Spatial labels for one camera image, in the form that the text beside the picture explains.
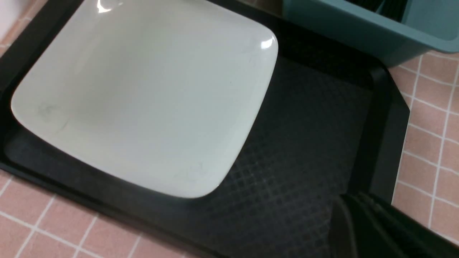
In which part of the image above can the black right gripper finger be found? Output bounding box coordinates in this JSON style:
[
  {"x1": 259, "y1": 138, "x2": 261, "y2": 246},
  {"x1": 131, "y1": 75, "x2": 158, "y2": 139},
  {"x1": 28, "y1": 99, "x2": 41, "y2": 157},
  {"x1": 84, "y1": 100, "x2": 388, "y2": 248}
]
[{"x1": 330, "y1": 192, "x2": 459, "y2": 258}]

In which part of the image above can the teal plastic bin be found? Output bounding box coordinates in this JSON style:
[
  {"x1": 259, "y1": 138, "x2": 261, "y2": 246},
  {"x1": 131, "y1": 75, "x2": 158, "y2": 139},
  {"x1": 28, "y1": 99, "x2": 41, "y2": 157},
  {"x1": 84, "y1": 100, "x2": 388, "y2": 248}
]
[{"x1": 282, "y1": 0, "x2": 459, "y2": 67}]

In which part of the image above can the black plastic serving tray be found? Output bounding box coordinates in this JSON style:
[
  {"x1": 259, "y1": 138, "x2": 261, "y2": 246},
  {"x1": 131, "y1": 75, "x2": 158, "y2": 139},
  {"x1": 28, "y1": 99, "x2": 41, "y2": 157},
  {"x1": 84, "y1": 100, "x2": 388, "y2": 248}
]
[{"x1": 1, "y1": 0, "x2": 409, "y2": 258}]

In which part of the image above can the large white square plate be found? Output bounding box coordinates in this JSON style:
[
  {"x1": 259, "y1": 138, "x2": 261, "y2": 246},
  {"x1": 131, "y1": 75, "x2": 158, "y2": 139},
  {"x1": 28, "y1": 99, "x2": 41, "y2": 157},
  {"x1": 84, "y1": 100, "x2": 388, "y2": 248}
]
[{"x1": 10, "y1": 0, "x2": 279, "y2": 198}]

